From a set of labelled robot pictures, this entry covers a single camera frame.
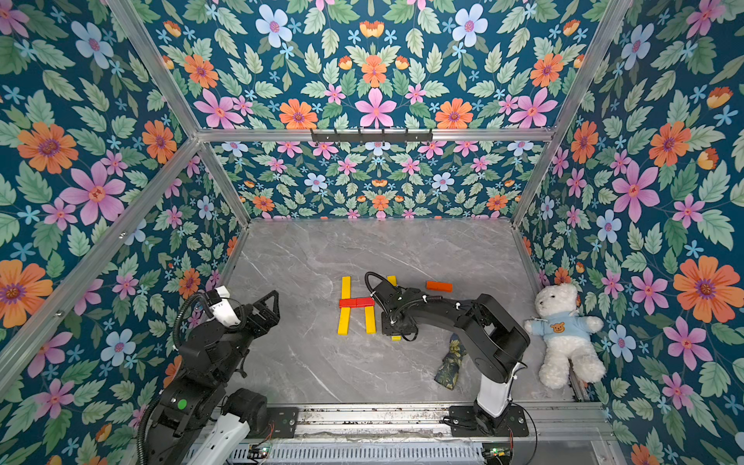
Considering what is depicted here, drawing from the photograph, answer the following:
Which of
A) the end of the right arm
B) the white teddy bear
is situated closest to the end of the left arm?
the end of the right arm

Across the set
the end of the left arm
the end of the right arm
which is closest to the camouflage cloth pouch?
the end of the right arm

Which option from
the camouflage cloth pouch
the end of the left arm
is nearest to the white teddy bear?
the camouflage cloth pouch

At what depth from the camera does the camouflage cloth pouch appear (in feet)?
2.63
